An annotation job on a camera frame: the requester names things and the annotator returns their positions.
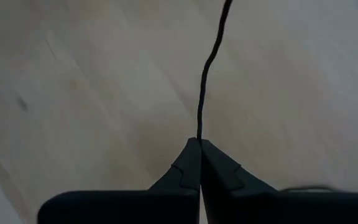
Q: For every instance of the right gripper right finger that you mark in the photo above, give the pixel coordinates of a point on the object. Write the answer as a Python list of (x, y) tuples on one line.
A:
[(275, 208)]

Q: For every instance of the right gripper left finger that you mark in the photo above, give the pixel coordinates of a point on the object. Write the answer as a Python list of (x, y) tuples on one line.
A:
[(135, 208)]

